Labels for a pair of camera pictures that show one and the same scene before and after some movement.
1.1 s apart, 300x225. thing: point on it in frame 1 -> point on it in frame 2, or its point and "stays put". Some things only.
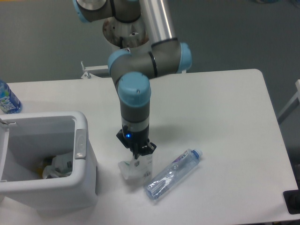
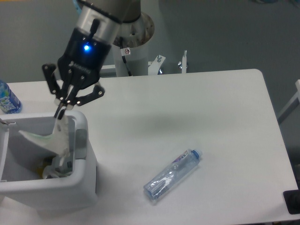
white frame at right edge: [292, 105] stays put
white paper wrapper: [139, 168] -> [58, 143]
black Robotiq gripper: [136, 139] -> [81, 65]
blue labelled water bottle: [9, 102] stays put
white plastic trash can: [25, 138] stays put
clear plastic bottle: [164, 180] stays put
